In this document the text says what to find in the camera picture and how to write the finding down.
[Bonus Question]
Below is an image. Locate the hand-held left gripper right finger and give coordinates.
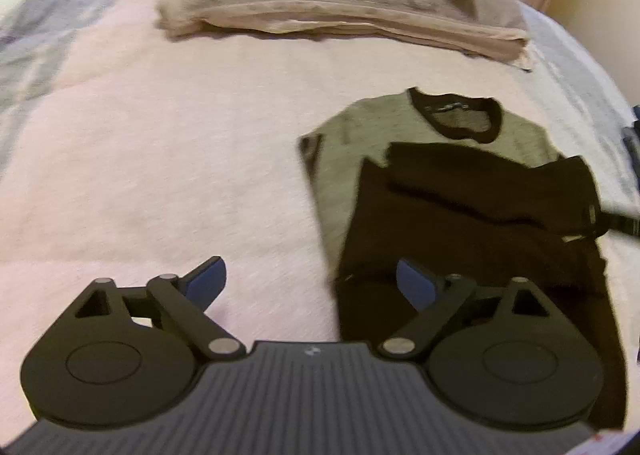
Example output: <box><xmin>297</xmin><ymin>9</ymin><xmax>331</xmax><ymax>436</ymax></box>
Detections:
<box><xmin>377</xmin><ymin>259</ymin><xmax>552</xmax><ymax>362</ymax></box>

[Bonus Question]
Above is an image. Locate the grey and dark brown sweater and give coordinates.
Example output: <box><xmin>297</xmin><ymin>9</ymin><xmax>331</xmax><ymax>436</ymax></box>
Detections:
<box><xmin>299</xmin><ymin>87</ymin><xmax>632</xmax><ymax>432</ymax></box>

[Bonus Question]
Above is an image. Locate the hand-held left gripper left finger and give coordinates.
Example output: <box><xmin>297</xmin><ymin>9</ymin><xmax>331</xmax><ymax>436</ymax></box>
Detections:
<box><xmin>74</xmin><ymin>256</ymin><xmax>247</xmax><ymax>362</ymax></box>

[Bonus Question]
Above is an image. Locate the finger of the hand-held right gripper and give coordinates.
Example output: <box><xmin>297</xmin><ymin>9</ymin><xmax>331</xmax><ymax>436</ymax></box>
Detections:
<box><xmin>582</xmin><ymin>205</ymin><xmax>640</xmax><ymax>239</ymax></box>

